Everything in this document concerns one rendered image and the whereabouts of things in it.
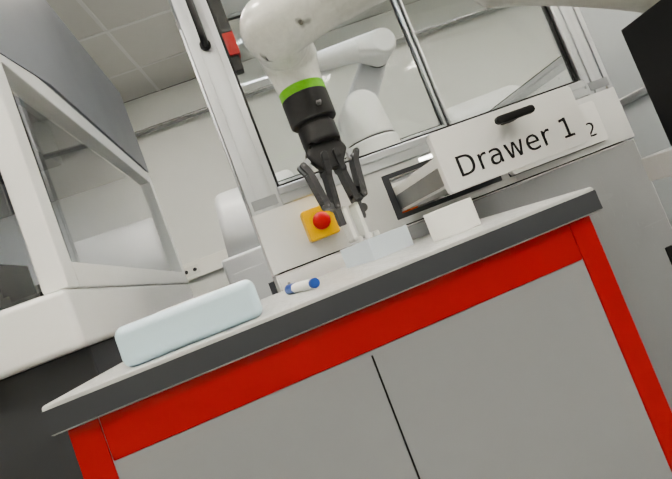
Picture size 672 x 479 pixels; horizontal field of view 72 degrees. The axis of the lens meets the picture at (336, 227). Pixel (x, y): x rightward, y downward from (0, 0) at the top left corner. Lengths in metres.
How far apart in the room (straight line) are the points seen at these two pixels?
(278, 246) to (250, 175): 0.18
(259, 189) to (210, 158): 3.39
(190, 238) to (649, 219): 3.69
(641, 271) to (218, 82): 1.16
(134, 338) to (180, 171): 4.03
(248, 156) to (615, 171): 0.95
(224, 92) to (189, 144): 3.40
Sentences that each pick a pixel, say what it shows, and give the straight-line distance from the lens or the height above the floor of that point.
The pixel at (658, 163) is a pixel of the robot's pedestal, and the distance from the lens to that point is 0.88.
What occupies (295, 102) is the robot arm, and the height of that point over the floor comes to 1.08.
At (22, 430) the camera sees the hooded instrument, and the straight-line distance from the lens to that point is 1.03.
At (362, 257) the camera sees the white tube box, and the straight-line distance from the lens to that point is 0.83.
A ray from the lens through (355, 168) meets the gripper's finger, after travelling 0.91.
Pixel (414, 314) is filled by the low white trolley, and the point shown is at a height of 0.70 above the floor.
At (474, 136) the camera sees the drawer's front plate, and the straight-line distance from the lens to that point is 0.86.
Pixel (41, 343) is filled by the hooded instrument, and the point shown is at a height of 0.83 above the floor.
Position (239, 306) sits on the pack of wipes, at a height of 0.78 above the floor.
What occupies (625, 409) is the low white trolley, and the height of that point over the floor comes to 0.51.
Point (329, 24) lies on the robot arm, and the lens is 0.83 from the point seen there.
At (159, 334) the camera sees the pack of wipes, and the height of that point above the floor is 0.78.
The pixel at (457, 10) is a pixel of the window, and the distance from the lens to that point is 1.39.
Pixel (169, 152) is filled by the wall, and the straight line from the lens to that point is 4.59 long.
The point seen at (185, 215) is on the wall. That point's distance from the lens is 4.45.
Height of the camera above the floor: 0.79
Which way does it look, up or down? 3 degrees up
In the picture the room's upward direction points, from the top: 21 degrees counter-clockwise
